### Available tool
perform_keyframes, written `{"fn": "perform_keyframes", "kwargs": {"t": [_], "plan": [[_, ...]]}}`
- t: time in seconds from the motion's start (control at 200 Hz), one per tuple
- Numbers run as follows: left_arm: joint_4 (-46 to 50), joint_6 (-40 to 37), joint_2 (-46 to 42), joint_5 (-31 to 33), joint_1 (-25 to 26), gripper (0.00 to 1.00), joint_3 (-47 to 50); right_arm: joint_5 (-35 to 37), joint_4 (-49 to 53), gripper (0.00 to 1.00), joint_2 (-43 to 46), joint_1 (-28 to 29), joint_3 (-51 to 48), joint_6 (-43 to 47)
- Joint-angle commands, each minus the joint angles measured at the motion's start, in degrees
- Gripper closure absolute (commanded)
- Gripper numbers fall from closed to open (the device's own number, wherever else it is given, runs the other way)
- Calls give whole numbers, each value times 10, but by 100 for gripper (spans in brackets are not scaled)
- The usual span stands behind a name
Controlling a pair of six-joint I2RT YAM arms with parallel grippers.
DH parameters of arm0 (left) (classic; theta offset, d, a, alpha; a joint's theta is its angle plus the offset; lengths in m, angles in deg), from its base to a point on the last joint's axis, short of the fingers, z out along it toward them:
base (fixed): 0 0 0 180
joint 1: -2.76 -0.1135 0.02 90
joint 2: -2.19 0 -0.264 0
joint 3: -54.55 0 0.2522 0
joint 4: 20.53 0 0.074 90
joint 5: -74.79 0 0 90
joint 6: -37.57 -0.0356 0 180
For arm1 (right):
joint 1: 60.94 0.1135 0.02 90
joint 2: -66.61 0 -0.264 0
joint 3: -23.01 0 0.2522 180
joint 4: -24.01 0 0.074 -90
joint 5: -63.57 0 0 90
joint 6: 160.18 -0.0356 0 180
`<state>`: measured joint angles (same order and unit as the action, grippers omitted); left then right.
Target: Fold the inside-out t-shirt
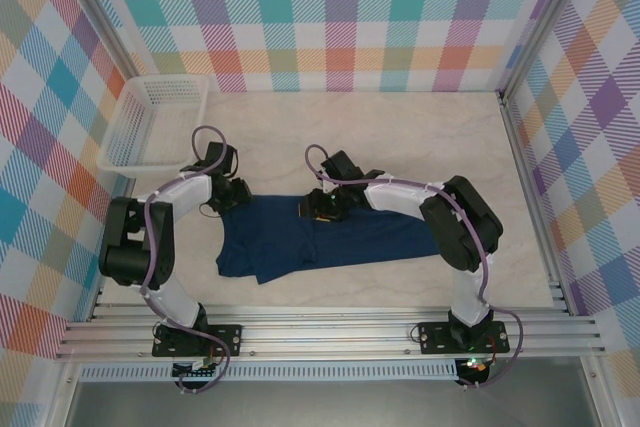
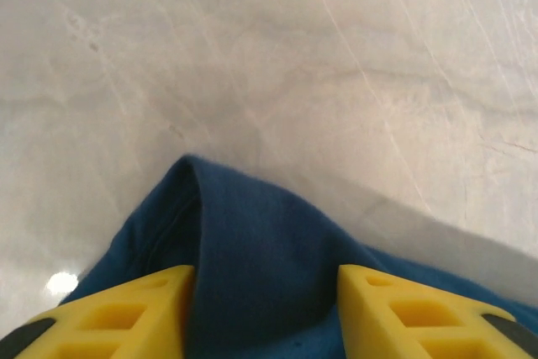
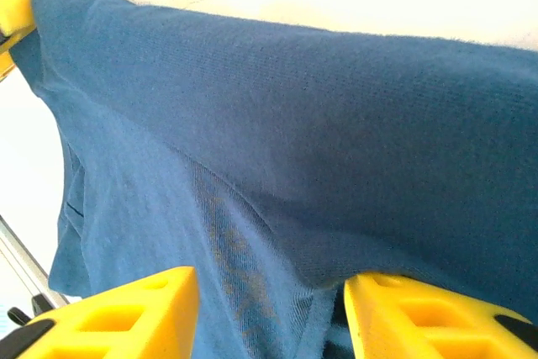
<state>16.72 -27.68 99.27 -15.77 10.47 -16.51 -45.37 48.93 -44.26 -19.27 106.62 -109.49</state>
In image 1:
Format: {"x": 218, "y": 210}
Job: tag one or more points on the dark blue t-shirt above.
{"x": 280, "y": 237}

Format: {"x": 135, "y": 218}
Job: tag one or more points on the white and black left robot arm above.
{"x": 175, "y": 302}

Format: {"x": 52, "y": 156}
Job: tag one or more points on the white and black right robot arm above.
{"x": 467, "y": 297}

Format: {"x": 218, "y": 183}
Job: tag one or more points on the white perforated plastic basket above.
{"x": 150, "y": 122}

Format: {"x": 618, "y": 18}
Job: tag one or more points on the grey metal panel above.
{"x": 325, "y": 404}

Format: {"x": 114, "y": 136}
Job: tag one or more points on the small connector board with light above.
{"x": 475, "y": 366}

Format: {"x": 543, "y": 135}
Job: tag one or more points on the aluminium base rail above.
{"x": 325, "y": 332}

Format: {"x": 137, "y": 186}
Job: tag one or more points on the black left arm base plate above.
{"x": 227, "y": 339}

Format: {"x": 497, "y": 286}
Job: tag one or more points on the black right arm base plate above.
{"x": 435, "y": 337}

